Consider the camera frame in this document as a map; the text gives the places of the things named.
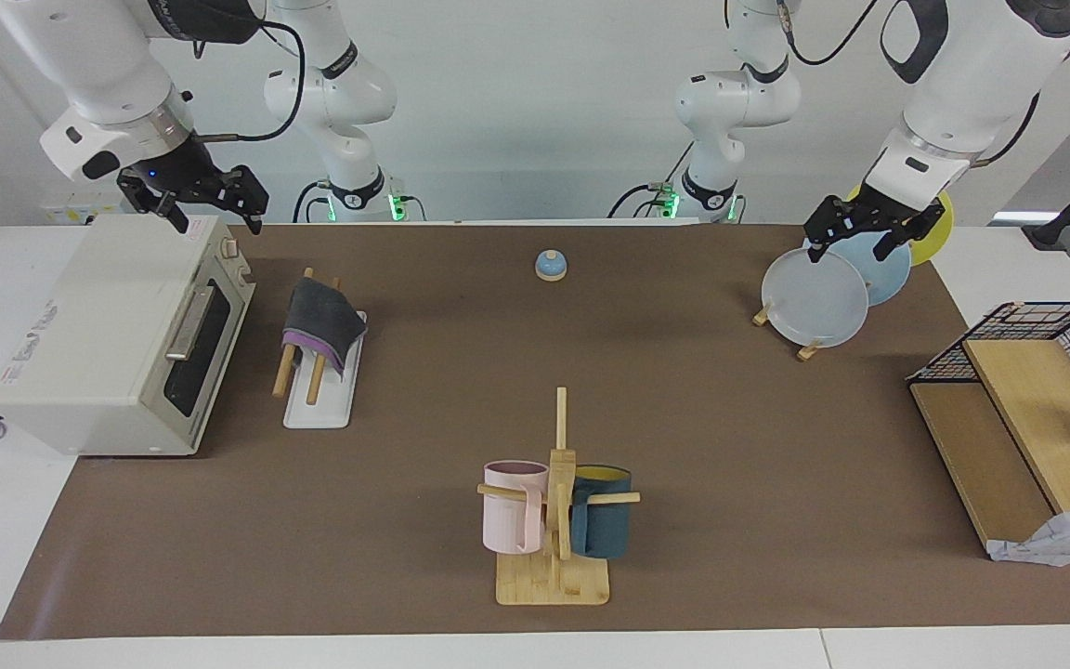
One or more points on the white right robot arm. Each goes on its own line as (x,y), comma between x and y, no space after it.
(98,65)

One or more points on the pink mug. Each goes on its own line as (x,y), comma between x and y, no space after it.
(502,520)

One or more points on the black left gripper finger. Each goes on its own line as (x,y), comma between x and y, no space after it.
(888,245)
(816,251)

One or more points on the grey plate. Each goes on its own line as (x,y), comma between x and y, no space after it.
(814,302)

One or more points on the wooden mug tree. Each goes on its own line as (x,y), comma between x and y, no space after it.
(554,581)

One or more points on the white toaster oven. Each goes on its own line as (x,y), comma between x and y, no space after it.
(98,334)

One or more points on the white towel rack wooden bars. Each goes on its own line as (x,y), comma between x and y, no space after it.
(321,404)

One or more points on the brown table mat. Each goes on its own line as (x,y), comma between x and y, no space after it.
(405,520)

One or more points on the light blue plate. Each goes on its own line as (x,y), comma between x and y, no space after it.
(883,279)

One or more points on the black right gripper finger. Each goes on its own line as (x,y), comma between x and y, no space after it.
(176,219)
(254,223)

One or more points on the purple and grey towel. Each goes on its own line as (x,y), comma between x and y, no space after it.
(321,321)

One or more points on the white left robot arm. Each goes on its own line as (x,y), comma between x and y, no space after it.
(972,74)

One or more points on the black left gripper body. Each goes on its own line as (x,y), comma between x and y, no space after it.
(874,212)

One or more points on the yellow plate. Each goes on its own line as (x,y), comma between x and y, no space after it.
(936,240)

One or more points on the white patterned cloth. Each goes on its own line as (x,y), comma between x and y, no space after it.
(1064,544)

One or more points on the small blue bell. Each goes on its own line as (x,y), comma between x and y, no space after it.
(551,268)

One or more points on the wooden plate rack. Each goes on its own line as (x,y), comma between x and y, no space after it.
(810,351)

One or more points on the dark teal mug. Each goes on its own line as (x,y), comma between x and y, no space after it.
(605,530)

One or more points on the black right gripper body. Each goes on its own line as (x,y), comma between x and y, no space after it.
(196,181)

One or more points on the wooden shelf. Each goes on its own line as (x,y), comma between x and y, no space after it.
(1027,400)

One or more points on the white power strip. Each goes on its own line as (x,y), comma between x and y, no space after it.
(71,212)

